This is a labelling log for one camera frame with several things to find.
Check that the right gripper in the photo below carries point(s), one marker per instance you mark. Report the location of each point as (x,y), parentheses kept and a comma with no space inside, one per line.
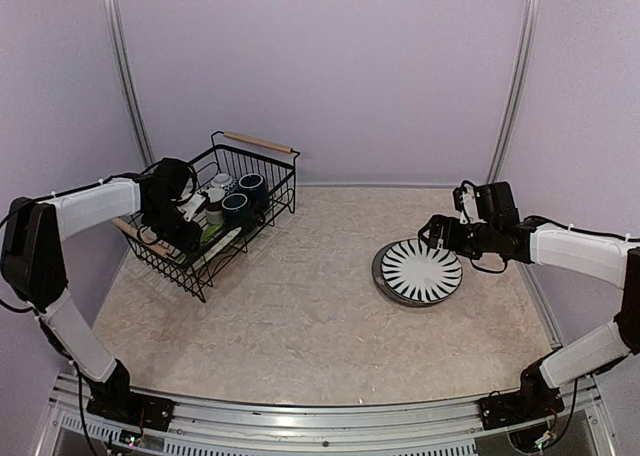
(437,222)

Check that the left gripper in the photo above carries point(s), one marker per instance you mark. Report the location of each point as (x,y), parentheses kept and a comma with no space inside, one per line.
(185,241)

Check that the green plastic plate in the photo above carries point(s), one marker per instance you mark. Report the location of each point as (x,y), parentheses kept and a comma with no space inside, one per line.
(207,235)

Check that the white blue striped plate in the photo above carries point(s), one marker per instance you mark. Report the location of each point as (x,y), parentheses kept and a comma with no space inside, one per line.
(421,268)

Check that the grey reindeer plate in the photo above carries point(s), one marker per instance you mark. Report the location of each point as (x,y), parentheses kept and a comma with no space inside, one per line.
(400,298)

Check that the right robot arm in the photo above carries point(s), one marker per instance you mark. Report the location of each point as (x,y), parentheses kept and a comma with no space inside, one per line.
(490,223)

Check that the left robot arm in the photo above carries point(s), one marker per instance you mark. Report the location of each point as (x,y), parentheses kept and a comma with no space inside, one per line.
(32,263)

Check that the white brown ceramic cup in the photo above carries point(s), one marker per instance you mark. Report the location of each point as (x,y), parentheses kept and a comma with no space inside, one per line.
(213,208)

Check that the ribbed round woven plate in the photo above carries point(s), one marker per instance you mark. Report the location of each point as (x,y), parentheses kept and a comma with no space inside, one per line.
(216,248)

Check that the dark green mug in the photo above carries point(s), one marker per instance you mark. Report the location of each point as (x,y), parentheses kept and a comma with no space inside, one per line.
(243,212)

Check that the blue white patterned bowl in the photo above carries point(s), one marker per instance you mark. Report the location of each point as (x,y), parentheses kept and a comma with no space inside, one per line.
(222,185)

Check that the dark blue mug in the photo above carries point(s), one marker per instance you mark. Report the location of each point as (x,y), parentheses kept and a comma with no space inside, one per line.
(255,187)

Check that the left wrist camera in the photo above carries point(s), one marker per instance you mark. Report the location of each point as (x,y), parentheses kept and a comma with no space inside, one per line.
(193,206)

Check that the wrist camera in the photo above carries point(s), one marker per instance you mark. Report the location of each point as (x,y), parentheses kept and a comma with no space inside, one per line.
(193,206)
(464,197)

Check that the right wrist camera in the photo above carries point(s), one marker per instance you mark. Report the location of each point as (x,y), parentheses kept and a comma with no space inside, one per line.
(464,197)

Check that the black wire dish rack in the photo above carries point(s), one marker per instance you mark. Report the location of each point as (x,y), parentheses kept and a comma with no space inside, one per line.
(236,155)

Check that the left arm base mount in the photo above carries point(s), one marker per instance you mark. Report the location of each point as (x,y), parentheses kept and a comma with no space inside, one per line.
(143,411)

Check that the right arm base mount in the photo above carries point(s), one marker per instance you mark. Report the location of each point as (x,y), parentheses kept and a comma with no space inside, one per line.
(498,410)

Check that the aluminium front rail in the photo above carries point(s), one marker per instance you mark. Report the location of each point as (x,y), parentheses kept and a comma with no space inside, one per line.
(202,426)

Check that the left aluminium corner post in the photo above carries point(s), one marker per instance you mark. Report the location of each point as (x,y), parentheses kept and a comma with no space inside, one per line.
(118,42)

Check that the aluminium corner post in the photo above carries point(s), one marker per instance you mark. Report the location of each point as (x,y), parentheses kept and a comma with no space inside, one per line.
(516,88)
(118,42)

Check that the right aluminium corner post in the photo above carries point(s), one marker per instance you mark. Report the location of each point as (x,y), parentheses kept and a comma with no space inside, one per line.
(516,88)

